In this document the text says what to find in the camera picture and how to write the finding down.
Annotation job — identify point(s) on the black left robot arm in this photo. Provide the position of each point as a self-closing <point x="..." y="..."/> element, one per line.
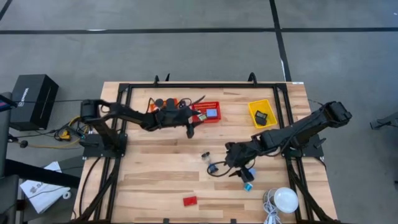
<point x="124" y="113"/>

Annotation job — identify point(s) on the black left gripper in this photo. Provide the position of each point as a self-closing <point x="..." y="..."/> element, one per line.
<point x="172" y="118"/>

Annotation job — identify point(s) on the yellow plastic basket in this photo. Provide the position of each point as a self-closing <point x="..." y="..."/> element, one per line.
<point x="270" y="105"/>

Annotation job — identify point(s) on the black table edge hook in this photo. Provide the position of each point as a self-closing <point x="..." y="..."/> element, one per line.
<point x="252" y="77"/>
<point x="156" y="80"/>
<point x="168" y="77"/>

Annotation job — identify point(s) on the black cardboard box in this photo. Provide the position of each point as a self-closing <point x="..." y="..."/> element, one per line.
<point x="34" y="99"/>

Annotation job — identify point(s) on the blue sticky note block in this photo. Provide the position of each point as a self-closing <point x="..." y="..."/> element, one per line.
<point x="212" y="113"/>
<point x="253" y="171"/>

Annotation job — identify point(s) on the small green cube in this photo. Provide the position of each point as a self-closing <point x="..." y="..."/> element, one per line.
<point x="202" y="117"/>

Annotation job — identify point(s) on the dark chair base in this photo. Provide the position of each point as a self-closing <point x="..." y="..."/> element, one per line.
<point x="385" y="121"/>

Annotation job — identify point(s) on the red box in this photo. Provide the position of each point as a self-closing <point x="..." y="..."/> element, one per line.
<point x="190" y="201"/>

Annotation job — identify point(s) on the black table frame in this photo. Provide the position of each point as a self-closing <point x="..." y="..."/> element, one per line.
<point x="202" y="85"/>

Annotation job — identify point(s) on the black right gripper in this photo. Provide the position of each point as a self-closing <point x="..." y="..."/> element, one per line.
<point x="241" y="154"/>

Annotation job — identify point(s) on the small teal cube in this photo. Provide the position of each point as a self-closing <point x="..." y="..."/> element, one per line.
<point x="248" y="186"/>

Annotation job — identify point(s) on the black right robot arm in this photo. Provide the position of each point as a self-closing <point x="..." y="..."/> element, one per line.
<point x="304" y="127"/>

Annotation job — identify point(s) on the white round lamp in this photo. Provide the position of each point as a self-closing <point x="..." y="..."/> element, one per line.
<point x="286" y="200"/>

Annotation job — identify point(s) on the green sand hourglass black caps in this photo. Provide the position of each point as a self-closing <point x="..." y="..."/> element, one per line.
<point x="159" y="102"/>
<point x="171" y="102"/>

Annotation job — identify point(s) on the black digital timer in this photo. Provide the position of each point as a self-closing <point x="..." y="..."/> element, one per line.
<point x="261" y="115"/>

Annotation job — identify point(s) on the white paper bag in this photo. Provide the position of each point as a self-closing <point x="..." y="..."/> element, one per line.
<point x="43" y="193"/>

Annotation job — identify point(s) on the red plastic basket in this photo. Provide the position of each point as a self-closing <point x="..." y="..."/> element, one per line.
<point x="206" y="105"/>

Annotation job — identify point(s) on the orange plastic basket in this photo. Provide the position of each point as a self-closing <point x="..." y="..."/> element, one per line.
<point x="153" y="108"/>

